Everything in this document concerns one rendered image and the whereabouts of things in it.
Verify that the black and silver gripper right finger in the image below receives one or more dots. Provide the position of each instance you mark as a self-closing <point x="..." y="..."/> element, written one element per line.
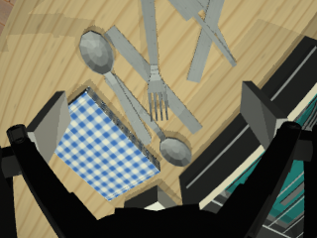
<point x="250" y="203"/>

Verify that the blue and white checkered towel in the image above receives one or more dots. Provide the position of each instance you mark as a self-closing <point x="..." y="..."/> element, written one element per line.
<point x="102" y="150"/>

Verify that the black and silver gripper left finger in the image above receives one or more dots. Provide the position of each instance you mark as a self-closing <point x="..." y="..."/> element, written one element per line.
<point x="63" y="210"/>

